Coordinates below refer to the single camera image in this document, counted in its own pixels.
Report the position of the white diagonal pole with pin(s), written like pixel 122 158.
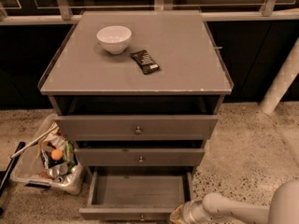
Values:
pixel 283 80

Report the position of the white ceramic bowl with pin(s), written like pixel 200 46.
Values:
pixel 114 39

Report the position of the black flat bar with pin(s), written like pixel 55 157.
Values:
pixel 5 175

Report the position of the grey drawer cabinet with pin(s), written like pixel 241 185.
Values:
pixel 138 89

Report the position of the black snack bar packet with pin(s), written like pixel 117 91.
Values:
pixel 145 62

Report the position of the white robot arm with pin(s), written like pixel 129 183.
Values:
pixel 283 209

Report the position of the metal railing frame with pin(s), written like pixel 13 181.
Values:
pixel 27 12

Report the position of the green snack packet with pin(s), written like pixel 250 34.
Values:
pixel 69 155

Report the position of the white stick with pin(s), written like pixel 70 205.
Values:
pixel 19 152

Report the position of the grey drawer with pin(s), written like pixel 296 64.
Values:
pixel 136 127
pixel 145 194
pixel 140 153

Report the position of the grey top drawer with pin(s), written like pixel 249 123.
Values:
pixel 136 127

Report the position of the orange ball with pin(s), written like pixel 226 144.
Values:
pixel 56 154

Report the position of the grey middle drawer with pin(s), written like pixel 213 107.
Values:
pixel 140 153

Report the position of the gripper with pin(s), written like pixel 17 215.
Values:
pixel 189 213

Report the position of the grey bottom drawer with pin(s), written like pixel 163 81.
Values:
pixel 145 194

